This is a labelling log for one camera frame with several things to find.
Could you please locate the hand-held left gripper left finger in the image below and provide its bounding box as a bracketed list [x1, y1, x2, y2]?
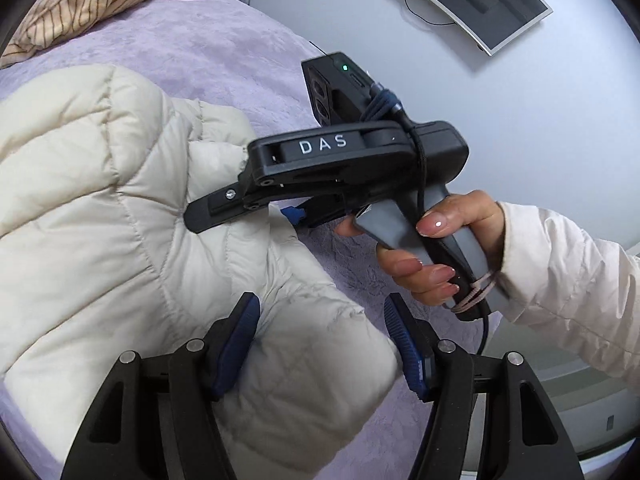
[60, 291, 262, 480]

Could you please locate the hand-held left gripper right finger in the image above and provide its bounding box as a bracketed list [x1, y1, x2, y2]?
[383, 292, 586, 480]

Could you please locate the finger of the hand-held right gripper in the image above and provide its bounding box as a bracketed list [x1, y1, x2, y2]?
[184, 182, 273, 234]
[280, 197, 348, 228]

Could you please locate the cream quilted puffer jacket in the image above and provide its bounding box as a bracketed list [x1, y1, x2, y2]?
[0, 64, 406, 480]

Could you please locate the person's right hand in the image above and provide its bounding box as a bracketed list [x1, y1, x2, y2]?
[334, 190, 506, 307]

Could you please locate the purple bedspread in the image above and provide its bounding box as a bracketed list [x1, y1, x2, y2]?
[0, 0, 451, 480]

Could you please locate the white framed screen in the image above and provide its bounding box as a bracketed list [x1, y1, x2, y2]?
[367, 0, 554, 57]

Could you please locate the beige striped garment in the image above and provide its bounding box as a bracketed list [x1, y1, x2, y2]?
[0, 0, 207, 68]

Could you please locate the pink hair tie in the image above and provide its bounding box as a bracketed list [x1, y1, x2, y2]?
[450, 269, 501, 313]

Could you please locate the black screen cable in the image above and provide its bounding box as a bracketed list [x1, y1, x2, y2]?
[403, 0, 455, 27]

